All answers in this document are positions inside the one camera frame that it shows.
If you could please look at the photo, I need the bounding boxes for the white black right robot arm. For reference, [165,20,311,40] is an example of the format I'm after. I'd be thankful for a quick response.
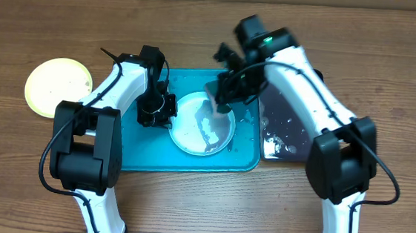
[205,22,377,233]

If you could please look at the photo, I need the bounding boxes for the yellow plate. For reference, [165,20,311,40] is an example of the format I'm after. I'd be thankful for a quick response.
[24,57,93,118]

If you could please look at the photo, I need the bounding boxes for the light blue plate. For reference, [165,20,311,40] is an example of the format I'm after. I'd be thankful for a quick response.
[169,91,236,157]

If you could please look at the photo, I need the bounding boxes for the green sponge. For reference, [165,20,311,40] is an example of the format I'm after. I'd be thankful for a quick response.
[204,81,232,115]

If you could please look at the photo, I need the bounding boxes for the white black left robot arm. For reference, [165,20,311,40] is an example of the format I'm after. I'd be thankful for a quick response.
[39,47,177,233]

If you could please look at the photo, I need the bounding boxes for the black plastic tray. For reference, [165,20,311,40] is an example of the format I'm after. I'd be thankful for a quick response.
[258,83,311,163]

